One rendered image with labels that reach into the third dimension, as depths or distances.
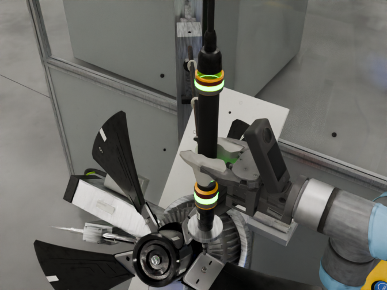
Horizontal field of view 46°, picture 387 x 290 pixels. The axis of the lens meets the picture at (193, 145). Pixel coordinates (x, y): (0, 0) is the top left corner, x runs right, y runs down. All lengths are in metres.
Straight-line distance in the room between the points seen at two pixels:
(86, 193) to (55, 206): 1.56
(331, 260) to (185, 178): 0.62
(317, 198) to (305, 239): 1.23
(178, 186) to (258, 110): 0.31
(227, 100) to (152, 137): 0.81
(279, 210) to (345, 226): 0.11
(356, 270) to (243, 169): 0.23
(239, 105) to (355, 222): 0.63
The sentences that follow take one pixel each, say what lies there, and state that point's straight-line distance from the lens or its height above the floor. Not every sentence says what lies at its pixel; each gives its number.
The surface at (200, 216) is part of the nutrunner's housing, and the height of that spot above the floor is 1.39.
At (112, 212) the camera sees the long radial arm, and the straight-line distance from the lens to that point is 1.27.
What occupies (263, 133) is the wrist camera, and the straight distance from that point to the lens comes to 0.68.
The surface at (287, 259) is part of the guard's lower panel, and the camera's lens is 2.09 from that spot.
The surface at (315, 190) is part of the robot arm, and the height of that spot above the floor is 1.56.
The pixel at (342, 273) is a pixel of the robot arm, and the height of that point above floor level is 1.44.
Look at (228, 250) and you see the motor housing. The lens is 1.17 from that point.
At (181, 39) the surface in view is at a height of 1.46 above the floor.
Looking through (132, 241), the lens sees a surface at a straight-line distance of 1.21.
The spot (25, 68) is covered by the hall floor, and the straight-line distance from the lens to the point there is 4.23.
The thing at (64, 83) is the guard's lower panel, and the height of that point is 0.89.
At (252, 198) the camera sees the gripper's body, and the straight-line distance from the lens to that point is 0.74.
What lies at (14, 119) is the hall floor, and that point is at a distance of 3.62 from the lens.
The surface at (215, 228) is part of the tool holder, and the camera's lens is 0.92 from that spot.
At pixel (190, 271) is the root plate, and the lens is 1.05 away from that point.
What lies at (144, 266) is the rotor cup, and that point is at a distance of 1.04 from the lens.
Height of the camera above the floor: 2.06
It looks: 41 degrees down
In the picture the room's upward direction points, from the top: straight up
